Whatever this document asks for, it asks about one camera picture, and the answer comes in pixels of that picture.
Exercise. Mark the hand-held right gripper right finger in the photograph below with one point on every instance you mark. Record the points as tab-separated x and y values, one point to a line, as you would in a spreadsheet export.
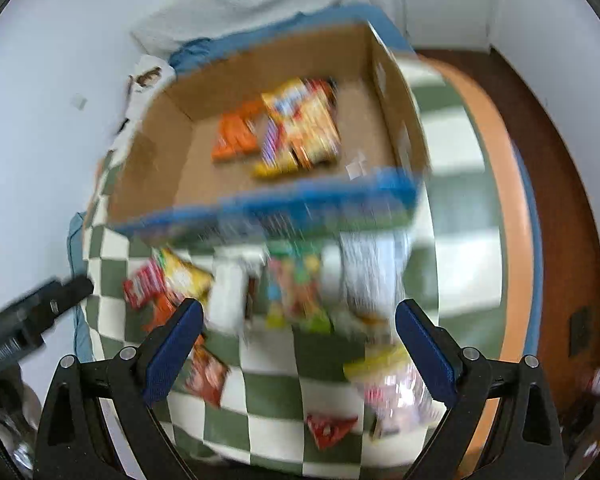
425	352

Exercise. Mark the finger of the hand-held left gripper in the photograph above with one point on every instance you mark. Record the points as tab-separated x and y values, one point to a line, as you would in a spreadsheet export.
75	290

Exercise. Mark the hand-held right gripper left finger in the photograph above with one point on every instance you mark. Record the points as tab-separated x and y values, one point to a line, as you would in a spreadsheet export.
175	350

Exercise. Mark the small red triangular packet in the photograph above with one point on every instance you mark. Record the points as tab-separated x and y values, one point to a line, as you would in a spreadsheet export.
330	427

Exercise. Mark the cardboard box with blue print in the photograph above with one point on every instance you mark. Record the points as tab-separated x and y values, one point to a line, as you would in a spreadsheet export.
205	160

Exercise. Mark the red orange snack packet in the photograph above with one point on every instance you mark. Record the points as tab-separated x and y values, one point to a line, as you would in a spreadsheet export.
207	375

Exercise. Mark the clear bag with yellow top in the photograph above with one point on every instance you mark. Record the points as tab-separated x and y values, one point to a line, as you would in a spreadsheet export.
395	390

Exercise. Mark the red white snack packet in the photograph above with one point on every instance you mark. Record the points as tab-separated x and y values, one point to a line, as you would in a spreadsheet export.
142	282

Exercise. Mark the yellow red snack packet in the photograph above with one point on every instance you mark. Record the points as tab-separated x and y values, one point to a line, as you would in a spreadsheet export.
185	275

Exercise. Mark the silver white snack packet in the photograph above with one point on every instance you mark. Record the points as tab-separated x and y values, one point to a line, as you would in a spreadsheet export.
372	270

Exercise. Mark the green white checkered blanket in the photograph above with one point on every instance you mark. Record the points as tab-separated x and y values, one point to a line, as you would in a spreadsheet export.
455	240

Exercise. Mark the green colourful snack packet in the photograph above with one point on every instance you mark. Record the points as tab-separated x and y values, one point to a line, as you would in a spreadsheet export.
295	285

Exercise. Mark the yellow purple snack packet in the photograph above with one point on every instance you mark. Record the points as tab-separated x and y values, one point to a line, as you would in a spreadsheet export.
275	162

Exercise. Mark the white printed cloth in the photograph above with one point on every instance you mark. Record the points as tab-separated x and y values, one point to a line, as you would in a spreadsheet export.
147	75

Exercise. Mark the large yellow snack packet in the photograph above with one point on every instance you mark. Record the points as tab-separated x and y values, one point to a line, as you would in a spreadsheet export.
310	125

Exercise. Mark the white pillow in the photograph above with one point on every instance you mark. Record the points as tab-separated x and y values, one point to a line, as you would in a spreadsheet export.
240	5

